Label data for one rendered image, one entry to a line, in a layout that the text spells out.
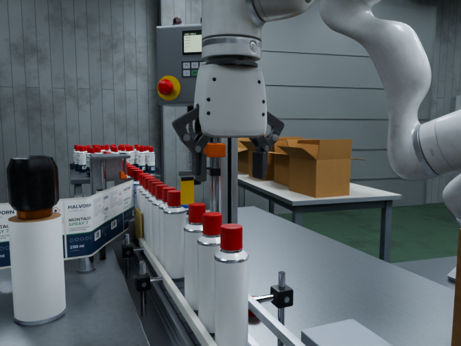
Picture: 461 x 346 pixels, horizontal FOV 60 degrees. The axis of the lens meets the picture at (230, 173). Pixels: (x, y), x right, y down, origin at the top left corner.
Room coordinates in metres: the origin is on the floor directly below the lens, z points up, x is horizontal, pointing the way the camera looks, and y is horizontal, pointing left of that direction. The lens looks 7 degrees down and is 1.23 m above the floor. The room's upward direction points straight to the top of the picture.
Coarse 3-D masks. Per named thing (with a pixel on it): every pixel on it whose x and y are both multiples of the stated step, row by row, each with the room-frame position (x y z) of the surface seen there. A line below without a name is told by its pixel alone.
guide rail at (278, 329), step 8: (248, 296) 0.61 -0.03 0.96; (248, 304) 0.59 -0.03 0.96; (256, 304) 0.58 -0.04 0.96; (256, 312) 0.56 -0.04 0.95; (264, 312) 0.55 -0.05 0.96; (264, 320) 0.54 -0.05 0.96; (272, 320) 0.53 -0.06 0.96; (272, 328) 0.52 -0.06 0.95; (280, 328) 0.50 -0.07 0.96; (280, 336) 0.50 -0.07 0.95; (288, 336) 0.48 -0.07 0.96; (288, 344) 0.48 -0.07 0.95; (296, 344) 0.46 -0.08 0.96; (304, 344) 0.47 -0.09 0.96
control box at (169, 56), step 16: (160, 32) 0.99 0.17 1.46; (176, 32) 0.98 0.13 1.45; (160, 48) 0.99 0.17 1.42; (176, 48) 0.98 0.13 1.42; (160, 64) 0.99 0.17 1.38; (176, 64) 0.98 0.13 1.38; (160, 80) 0.99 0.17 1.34; (176, 80) 0.98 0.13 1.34; (192, 80) 0.97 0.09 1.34; (160, 96) 0.99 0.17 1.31; (176, 96) 0.98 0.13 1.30; (192, 96) 0.97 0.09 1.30
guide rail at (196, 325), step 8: (144, 240) 1.08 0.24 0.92; (144, 248) 1.02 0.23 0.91; (152, 256) 0.94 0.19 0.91; (152, 264) 0.92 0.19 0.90; (160, 264) 0.88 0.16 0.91; (160, 272) 0.84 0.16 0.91; (168, 280) 0.79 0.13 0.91; (168, 288) 0.77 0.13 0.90; (176, 288) 0.75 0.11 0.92; (176, 296) 0.71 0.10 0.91; (176, 304) 0.71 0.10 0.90; (184, 304) 0.68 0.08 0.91; (184, 312) 0.67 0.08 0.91; (192, 312) 0.65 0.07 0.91; (192, 320) 0.62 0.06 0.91; (192, 328) 0.62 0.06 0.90; (200, 328) 0.59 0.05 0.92; (200, 336) 0.58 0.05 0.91; (208, 336) 0.57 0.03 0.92; (208, 344) 0.55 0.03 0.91; (216, 344) 0.55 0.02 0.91
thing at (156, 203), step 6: (156, 186) 0.98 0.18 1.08; (162, 186) 0.98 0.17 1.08; (168, 186) 0.99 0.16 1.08; (156, 192) 0.98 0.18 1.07; (156, 198) 0.98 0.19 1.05; (162, 198) 0.98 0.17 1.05; (156, 204) 0.97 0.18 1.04; (156, 210) 0.97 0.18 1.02; (156, 216) 0.97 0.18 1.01; (156, 222) 0.97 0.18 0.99; (156, 228) 0.97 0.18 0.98; (156, 234) 0.97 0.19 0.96; (156, 240) 0.97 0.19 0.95; (156, 246) 0.97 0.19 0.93; (156, 252) 0.97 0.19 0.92
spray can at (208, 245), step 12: (204, 216) 0.65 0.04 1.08; (216, 216) 0.64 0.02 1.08; (204, 228) 0.65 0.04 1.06; (216, 228) 0.64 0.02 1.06; (204, 240) 0.64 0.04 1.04; (216, 240) 0.64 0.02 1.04; (204, 252) 0.63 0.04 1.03; (216, 252) 0.63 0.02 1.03; (204, 264) 0.63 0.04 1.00; (204, 276) 0.63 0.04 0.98; (204, 288) 0.63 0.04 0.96; (204, 300) 0.63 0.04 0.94; (204, 312) 0.63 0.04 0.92; (204, 324) 0.63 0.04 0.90
